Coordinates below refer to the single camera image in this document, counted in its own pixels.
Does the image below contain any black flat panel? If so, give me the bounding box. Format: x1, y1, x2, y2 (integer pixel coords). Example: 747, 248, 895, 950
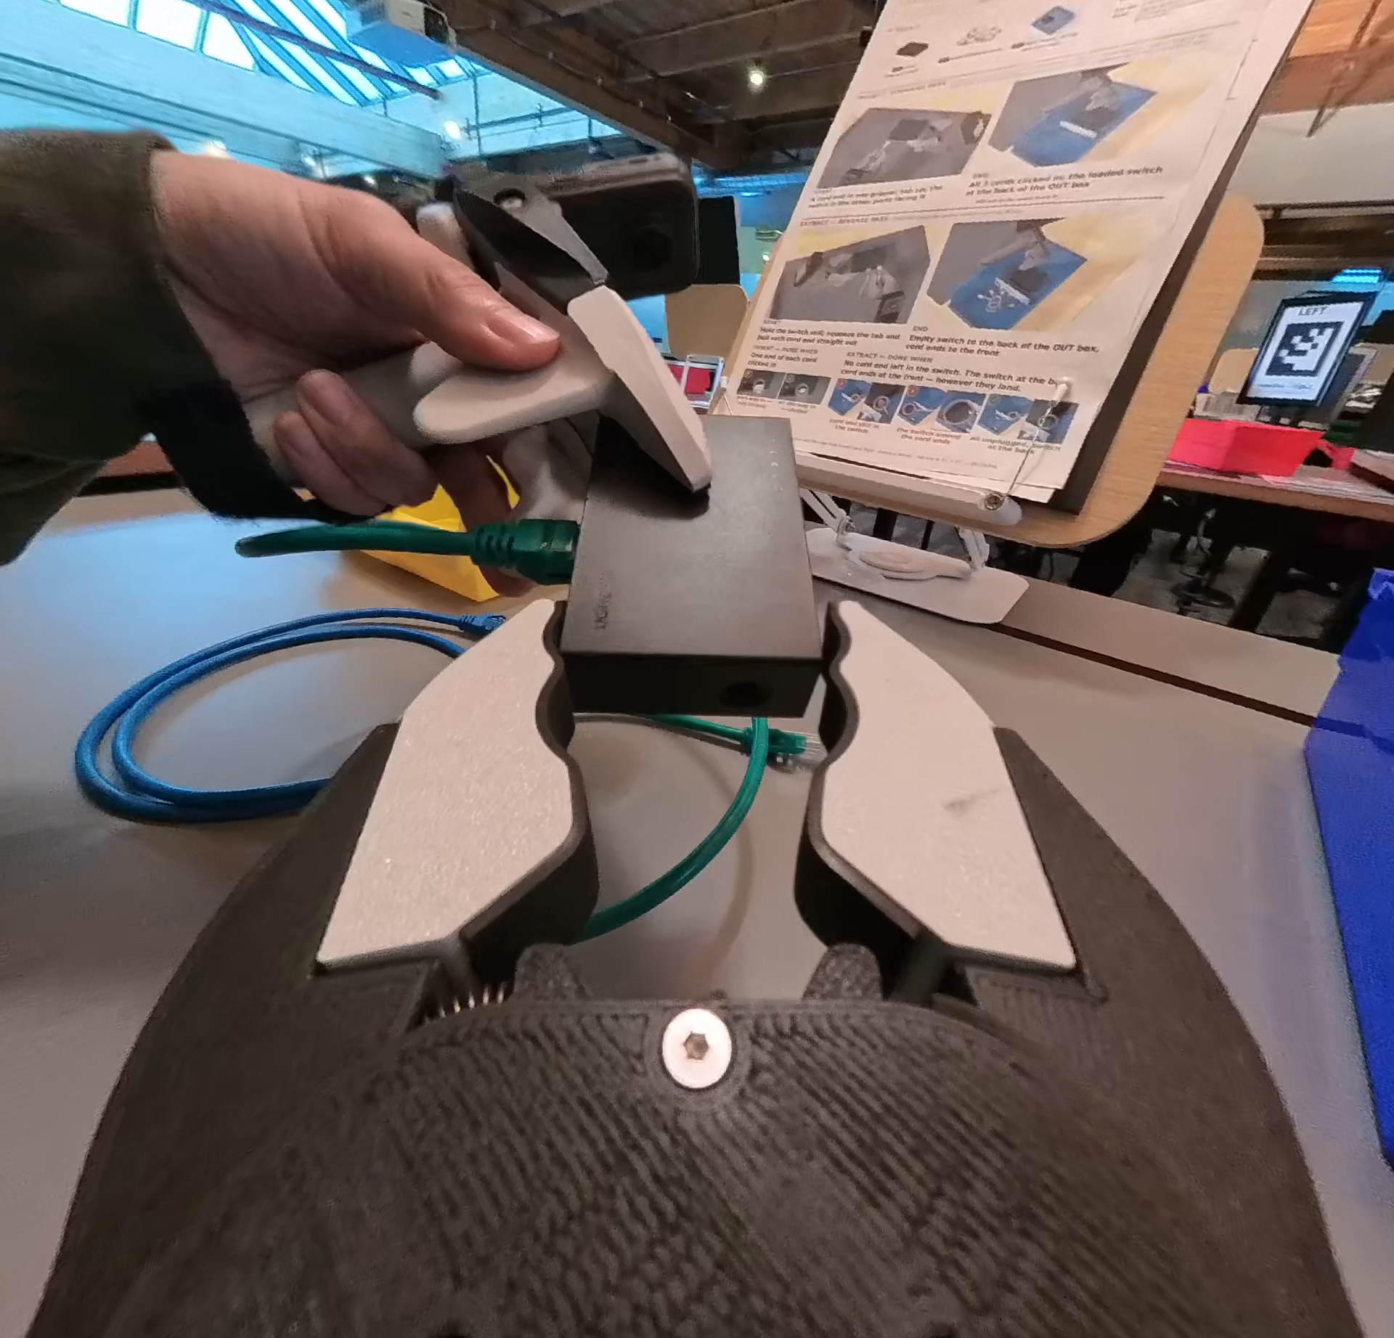
697, 194, 744, 287

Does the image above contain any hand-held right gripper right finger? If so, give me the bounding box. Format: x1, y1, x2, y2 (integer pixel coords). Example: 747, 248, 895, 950
793, 597, 1081, 977

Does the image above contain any wooden background table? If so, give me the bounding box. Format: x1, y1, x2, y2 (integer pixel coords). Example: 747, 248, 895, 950
1153, 465, 1394, 524

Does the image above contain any monitor with marker tag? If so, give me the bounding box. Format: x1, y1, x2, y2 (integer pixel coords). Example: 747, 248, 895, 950
1234, 287, 1382, 410

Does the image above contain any person's left forearm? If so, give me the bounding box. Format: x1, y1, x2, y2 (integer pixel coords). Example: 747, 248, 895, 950
0, 127, 328, 567

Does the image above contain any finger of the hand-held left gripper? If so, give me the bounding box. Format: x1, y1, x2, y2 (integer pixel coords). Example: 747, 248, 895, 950
504, 421, 597, 524
566, 284, 717, 494

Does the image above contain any blue ethernet cable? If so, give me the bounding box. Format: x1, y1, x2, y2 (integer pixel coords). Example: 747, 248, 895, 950
72, 608, 510, 827

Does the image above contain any red plastic bin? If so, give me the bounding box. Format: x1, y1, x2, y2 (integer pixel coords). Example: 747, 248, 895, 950
1168, 415, 1332, 477

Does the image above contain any green ethernet cable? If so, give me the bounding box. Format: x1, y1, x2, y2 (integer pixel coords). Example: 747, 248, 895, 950
232, 515, 815, 944

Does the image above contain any cardboard box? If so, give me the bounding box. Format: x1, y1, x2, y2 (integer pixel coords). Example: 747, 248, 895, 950
663, 281, 750, 361

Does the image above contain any black network switch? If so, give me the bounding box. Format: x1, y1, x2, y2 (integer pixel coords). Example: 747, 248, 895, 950
559, 415, 826, 720

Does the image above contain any white stand base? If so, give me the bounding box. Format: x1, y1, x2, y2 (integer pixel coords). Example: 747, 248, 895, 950
804, 524, 1033, 628

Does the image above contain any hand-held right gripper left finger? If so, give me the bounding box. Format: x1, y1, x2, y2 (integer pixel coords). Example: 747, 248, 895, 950
314, 595, 601, 977

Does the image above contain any printed instruction sheet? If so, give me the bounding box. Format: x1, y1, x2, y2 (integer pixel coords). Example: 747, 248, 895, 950
722, 0, 1349, 508

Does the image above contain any wooden document stand board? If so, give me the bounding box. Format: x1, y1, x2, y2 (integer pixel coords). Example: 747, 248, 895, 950
793, 107, 1266, 552

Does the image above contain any person's left hand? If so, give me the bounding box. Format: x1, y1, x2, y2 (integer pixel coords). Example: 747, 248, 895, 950
151, 149, 565, 535

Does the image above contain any yellow plastic bin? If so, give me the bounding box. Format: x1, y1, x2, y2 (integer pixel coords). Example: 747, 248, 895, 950
347, 454, 526, 606

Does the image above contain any white ceiling projector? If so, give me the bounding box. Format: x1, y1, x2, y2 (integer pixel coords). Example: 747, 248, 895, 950
347, 0, 456, 51

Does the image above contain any blue plastic bin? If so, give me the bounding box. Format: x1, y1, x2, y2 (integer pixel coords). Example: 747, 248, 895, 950
1301, 567, 1394, 1166

